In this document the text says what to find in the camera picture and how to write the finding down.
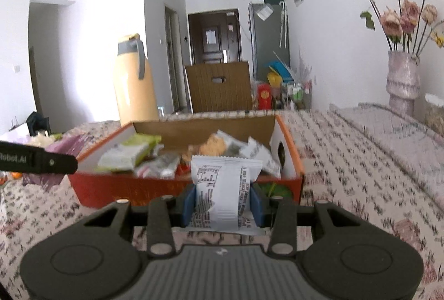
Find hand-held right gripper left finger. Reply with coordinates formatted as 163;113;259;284
82;184;197;259

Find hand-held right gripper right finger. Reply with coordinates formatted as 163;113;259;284
250;182;366;257

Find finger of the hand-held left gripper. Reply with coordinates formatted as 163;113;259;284
31;148;79;176

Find white black-print snack packet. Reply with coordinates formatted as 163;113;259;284
190;155;263;235

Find orange cardboard box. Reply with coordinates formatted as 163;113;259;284
69;114;306;209

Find green white snack packet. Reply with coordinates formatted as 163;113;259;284
97;142;150;172
130;134;162;149

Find cream crumpled paper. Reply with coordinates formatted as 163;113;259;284
29;134;53;149

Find white grey snack packet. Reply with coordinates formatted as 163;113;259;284
217;129;282;180

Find red gift box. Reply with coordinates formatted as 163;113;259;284
257;83;273;111

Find yellow thermos jug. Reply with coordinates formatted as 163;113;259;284
114;34;160;128

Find blue bag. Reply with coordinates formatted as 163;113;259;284
265;59;296;79

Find grey quilted cloth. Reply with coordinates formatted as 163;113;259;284
328;102;444;211

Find dried purple lavender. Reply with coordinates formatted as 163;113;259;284
296;54;313;83

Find grey refrigerator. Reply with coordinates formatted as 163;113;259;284
248;2;291;83

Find dark brown door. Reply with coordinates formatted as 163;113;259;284
187;9;241;65

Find white umbrella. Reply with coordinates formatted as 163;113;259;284
278;1;289;48

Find pink textured vase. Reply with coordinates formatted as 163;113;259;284
386;50;421;118

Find glass jar white lid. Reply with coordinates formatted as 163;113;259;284
424;94;444;136

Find dried pink roses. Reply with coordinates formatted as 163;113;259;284
340;0;444;58

